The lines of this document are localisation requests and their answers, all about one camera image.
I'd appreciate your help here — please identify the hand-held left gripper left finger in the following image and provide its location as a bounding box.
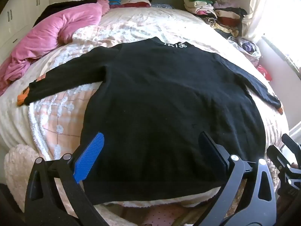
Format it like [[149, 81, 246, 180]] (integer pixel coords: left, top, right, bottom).
[[24, 131, 106, 226]]

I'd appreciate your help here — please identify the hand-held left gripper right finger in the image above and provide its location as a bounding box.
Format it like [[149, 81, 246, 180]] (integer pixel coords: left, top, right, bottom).
[[195, 131, 278, 226]]

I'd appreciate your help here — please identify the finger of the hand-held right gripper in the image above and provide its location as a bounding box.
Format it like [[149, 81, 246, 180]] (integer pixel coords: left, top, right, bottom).
[[267, 145, 291, 177], [281, 133, 301, 157]]

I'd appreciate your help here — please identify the black sweater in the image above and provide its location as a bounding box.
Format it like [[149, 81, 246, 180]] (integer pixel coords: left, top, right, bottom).
[[17, 37, 284, 205]]

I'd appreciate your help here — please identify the stack of folded clothes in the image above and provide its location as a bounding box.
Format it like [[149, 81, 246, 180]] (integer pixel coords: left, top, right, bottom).
[[183, 0, 247, 39]]

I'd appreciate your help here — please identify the red plastic bag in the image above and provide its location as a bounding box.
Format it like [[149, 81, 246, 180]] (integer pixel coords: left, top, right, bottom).
[[256, 65, 273, 82]]

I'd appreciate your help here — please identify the pink dotted cloth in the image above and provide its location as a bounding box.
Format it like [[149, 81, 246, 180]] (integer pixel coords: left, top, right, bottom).
[[127, 204, 195, 226]]

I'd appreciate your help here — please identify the floral laundry basket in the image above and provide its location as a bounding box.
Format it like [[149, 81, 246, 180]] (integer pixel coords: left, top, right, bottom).
[[227, 36, 262, 66]]

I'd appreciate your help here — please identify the window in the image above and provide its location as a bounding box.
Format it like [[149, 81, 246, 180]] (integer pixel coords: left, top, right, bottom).
[[263, 0, 301, 59]]

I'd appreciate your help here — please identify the pink quilt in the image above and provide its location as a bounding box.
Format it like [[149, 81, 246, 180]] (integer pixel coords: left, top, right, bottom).
[[0, 0, 110, 97]]

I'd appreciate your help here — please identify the peach patterned bed blanket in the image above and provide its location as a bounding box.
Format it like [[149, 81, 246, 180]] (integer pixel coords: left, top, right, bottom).
[[0, 7, 292, 226]]

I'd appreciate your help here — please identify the cream curtain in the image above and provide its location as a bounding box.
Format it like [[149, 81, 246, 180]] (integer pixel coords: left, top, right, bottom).
[[242, 0, 278, 43]]

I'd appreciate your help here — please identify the black garment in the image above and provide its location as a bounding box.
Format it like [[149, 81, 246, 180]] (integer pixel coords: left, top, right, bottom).
[[33, 0, 98, 27]]

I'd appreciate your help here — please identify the blue patterned cloth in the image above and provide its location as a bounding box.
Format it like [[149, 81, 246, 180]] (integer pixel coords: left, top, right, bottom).
[[150, 3, 173, 9]]

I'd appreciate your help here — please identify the red and cream folded blanket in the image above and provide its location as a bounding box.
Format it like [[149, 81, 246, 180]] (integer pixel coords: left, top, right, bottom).
[[119, 0, 152, 8]]

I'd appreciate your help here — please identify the cream wardrobe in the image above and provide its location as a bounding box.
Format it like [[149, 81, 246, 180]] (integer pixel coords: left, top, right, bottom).
[[0, 0, 73, 64]]

